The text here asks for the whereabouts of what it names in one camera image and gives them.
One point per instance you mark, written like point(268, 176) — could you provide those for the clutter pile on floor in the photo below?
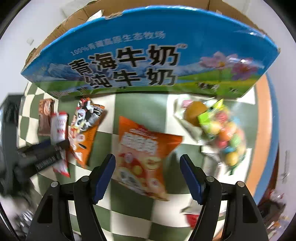
point(272, 207)

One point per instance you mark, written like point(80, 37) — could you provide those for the orange cartoon snack packet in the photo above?
point(86, 120)

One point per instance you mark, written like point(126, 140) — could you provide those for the green white checkered blanket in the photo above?
point(122, 213)

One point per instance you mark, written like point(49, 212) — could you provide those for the red white snack stick packet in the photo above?
point(59, 133)

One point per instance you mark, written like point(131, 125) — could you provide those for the colourful candy bag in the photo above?
point(214, 127)

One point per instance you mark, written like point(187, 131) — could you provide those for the orange panda snack bag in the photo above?
point(140, 158)

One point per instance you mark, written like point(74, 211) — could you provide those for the brown snack packet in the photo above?
point(45, 111)

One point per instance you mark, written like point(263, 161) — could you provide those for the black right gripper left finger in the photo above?
point(52, 217)

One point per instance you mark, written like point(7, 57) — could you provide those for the blue milk cardboard box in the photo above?
point(203, 47)

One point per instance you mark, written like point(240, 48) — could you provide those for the blue bed sheet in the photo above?
point(268, 133)

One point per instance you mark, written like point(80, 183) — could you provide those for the orange bed cover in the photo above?
point(255, 112)

